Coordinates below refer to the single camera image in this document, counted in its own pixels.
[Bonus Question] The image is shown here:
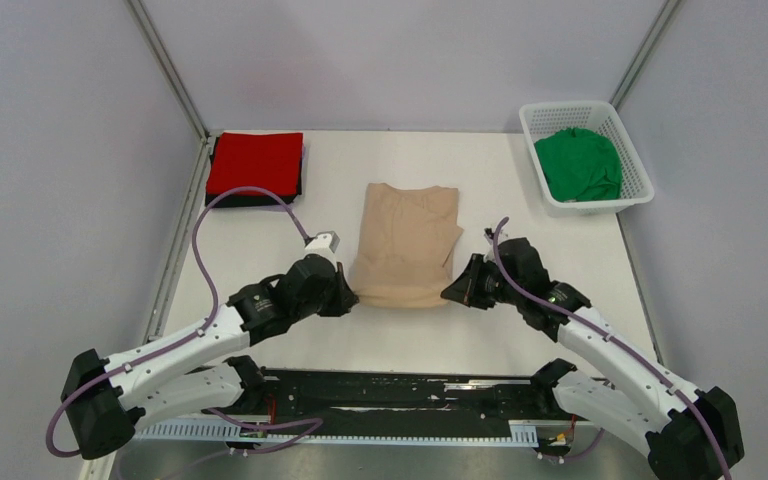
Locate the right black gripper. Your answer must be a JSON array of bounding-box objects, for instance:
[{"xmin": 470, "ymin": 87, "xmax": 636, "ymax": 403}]
[{"xmin": 442, "ymin": 254, "xmax": 523, "ymax": 311}]

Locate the beige t shirt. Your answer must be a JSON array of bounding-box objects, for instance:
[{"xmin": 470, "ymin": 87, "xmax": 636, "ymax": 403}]
[{"xmin": 350, "ymin": 183, "xmax": 463, "ymax": 309}]

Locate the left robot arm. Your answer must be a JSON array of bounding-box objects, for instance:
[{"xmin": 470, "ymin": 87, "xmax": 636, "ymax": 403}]
[{"xmin": 55, "ymin": 254, "xmax": 359, "ymax": 460}]

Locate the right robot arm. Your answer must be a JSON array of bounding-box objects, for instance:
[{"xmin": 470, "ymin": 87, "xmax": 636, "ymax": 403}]
[{"xmin": 441, "ymin": 238, "xmax": 745, "ymax": 479}]

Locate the green t shirt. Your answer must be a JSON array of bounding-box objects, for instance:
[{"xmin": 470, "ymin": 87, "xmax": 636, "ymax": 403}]
[{"xmin": 534, "ymin": 127, "xmax": 623, "ymax": 203}]

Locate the folded red t shirt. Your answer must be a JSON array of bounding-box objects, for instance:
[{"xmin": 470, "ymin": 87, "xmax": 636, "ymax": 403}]
[{"xmin": 206, "ymin": 131, "xmax": 305, "ymax": 197}]

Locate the white plastic basket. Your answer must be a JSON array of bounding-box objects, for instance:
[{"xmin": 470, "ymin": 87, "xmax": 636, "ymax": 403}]
[{"xmin": 518, "ymin": 100, "xmax": 654, "ymax": 218}]

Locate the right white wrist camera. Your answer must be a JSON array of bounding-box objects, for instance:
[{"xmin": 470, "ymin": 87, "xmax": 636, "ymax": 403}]
[{"xmin": 484, "ymin": 228, "xmax": 495, "ymax": 245}]

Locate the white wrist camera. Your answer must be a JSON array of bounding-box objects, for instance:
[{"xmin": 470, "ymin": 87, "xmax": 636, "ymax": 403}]
[
  {"xmin": 305, "ymin": 231, "xmax": 340, "ymax": 257},
  {"xmin": 484, "ymin": 228, "xmax": 495, "ymax": 245}
]

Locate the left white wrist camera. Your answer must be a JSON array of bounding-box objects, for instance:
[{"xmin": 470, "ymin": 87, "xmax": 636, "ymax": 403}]
[{"xmin": 305, "ymin": 231, "xmax": 340, "ymax": 257}]

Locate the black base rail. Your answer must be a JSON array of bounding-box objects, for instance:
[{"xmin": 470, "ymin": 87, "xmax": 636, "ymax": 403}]
[{"xmin": 221, "ymin": 369, "xmax": 572, "ymax": 439}]

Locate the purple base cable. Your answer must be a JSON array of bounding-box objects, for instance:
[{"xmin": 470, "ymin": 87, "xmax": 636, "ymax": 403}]
[{"xmin": 158, "ymin": 407, "xmax": 326, "ymax": 480}]

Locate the white slotted cable duct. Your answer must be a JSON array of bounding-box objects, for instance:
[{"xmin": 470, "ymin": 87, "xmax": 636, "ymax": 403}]
[{"xmin": 134, "ymin": 418, "xmax": 539, "ymax": 448}]

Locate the left aluminium frame post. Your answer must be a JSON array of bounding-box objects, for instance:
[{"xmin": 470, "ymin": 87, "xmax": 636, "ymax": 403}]
[{"xmin": 124, "ymin": 0, "xmax": 209, "ymax": 142}]

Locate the aluminium frame post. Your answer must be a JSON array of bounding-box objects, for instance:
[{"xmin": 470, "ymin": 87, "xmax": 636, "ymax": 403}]
[
  {"xmin": 124, "ymin": 0, "xmax": 209, "ymax": 142},
  {"xmin": 609, "ymin": 0, "xmax": 685, "ymax": 111}
]

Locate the right aluminium frame post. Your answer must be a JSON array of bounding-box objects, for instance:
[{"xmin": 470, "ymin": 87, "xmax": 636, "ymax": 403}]
[{"xmin": 609, "ymin": 0, "xmax": 685, "ymax": 111}]

